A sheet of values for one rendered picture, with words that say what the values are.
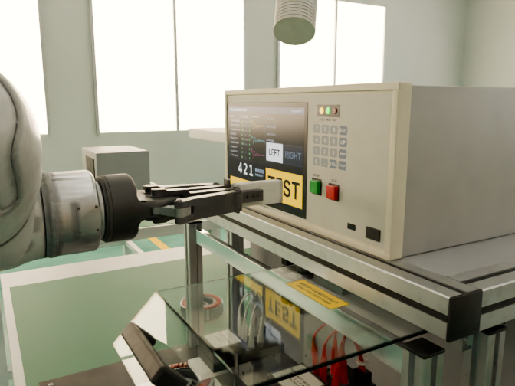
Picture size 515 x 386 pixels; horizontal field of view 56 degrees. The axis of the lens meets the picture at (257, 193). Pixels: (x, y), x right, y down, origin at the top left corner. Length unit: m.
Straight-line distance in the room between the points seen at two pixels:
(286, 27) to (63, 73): 3.63
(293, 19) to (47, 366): 1.38
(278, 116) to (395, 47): 6.71
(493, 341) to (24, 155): 0.50
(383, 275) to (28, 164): 0.38
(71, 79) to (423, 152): 4.85
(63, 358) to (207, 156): 4.71
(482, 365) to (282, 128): 0.41
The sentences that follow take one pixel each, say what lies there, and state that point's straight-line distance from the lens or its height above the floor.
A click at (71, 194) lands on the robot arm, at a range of 0.52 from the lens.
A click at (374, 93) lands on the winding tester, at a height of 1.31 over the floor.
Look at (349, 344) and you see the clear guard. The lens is 0.50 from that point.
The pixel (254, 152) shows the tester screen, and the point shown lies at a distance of 0.83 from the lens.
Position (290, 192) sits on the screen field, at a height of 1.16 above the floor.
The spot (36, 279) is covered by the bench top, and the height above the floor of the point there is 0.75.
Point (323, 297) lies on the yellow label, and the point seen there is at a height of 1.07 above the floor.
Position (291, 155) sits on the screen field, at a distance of 0.73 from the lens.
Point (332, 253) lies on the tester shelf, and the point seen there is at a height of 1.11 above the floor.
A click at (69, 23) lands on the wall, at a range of 5.35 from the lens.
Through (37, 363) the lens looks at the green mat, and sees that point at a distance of 1.19.
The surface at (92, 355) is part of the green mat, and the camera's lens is 1.18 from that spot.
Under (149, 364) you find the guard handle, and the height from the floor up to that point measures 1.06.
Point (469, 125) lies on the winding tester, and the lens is 0.66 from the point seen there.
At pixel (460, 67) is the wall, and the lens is 8.46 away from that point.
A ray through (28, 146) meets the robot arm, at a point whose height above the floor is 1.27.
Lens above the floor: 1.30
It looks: 10 degrees down
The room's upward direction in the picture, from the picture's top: straight up
